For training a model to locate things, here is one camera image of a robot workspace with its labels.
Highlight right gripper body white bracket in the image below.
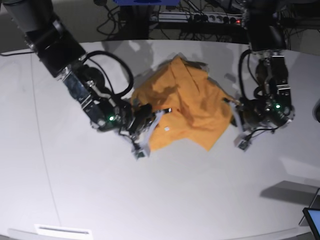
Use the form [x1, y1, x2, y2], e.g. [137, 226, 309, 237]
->
[126, 103, 172, 160]

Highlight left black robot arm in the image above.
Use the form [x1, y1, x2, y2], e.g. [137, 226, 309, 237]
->
[224, 0, 295, 151]

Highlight black tangled cables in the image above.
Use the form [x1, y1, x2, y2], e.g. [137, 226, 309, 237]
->
[95, 4, 121, 41]

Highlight grey tablet stand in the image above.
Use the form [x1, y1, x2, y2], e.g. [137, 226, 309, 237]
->
[299, 188, 320, 227]

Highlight white flat label strip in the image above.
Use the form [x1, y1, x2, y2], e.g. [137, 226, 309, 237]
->
[34, 224, 92, 235]

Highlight orange T-shirt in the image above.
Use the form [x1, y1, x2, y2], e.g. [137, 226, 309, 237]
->
[131, 55, 233, 151]

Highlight white power strip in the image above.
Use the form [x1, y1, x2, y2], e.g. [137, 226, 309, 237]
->
[150, 11, 243, 26]

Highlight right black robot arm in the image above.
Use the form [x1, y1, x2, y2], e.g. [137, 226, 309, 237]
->
[1, 0, 172, 159]

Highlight dark round object right edge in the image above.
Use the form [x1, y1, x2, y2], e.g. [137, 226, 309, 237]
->
[312, 100, 320, 123]

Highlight black table frame post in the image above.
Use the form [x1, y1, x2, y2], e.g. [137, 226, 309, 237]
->
[118, 5, 152, 40]

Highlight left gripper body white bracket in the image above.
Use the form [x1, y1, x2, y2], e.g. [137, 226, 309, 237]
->
[222, 97, 296, 153]

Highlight tablet with blue screen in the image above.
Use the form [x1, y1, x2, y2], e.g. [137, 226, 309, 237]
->
[302, 207, 320, 240]

